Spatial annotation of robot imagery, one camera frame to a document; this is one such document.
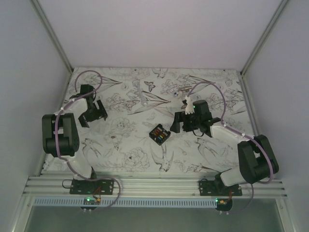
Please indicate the left small circuit board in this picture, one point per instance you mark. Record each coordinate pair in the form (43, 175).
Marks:
(90, 204)

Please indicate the white plastic tool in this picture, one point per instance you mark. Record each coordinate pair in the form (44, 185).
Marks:
(178, 98)

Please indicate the small metal socket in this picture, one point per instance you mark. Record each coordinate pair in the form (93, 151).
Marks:
(186, 89)

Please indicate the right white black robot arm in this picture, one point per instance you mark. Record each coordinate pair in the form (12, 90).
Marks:
(255, 154)

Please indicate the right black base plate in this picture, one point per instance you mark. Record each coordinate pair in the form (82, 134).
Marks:
(217, 188)

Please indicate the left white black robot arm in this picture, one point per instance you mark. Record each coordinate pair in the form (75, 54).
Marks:
(60, 136)

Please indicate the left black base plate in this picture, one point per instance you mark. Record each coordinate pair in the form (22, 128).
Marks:
(100, 187)

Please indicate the black fuse box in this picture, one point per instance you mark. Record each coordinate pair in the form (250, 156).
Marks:
(159, 135)

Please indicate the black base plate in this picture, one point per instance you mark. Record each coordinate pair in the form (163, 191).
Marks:
(100, 187)
(217, 188)

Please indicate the small circuit board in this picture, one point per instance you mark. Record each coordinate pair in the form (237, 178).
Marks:
(90, 204)
(224, 205)

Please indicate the right small circuit board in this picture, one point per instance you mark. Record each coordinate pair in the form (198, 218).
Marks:
(224, 205)

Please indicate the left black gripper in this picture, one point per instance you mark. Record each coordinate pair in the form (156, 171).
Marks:
(100, 113)

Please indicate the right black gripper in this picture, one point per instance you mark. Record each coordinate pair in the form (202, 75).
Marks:
(181, 116)

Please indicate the floral patterned mat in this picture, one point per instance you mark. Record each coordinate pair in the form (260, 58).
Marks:
(121, 143)

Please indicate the white slotted cable duct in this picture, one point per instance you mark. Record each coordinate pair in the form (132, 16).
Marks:
(129, 202)

